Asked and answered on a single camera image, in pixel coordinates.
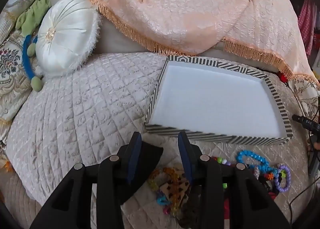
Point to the peach fringed blanket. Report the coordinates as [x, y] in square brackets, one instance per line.
[187, 7]

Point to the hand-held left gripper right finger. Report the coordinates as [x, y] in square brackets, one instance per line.
[186, 161]

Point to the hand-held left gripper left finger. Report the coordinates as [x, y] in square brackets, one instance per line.
[133, 159]

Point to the striped black and white tray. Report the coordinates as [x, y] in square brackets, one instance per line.
[212, 99]

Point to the floral cream bed cover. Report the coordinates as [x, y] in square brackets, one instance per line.
[303, 94]

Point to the red satin hair bow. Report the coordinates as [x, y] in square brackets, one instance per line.
[226, 209]

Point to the cream quilted bedspread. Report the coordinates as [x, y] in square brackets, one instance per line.
[87, 109]

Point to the blue headband with green pompoms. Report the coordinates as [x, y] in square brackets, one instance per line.
[25, 59]

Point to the green and blue plush toy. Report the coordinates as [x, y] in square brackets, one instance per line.
[32, 16]

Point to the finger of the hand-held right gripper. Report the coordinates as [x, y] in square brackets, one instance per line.
[305, 121]

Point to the floral embroidered pillow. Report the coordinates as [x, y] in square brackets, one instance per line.
[10, 69]

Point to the small red object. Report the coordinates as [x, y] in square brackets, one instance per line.
[282, 76]

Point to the white round satin cushion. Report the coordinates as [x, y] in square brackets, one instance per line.
[65, 36]

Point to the pink polka dot garment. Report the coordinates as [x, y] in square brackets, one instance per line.
[306, 21]

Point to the leopard print hair bow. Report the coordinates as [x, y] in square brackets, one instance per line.
[178, 189]

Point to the black scrunchie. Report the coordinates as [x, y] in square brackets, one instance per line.
[265, 185]

